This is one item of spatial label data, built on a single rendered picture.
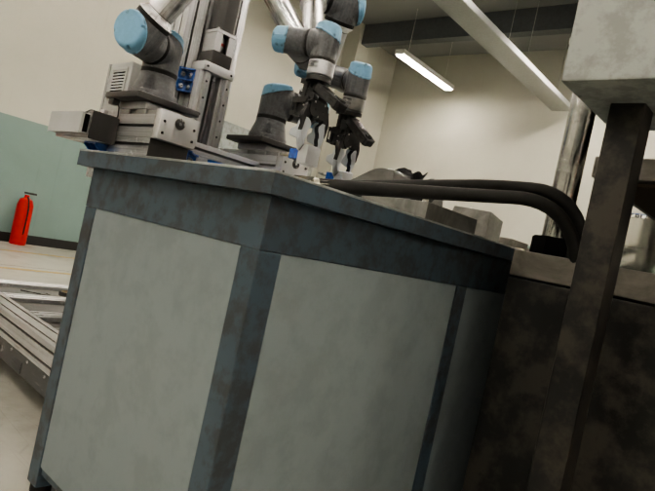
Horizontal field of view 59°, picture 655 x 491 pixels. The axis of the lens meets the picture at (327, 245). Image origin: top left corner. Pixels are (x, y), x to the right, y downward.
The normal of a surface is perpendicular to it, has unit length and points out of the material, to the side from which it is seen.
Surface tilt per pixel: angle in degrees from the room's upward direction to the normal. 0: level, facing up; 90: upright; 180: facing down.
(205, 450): 90
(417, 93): 90
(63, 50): 90
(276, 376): 90
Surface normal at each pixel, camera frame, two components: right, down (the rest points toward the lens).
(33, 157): 0.75, 0.17
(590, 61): -0.66, -0.14
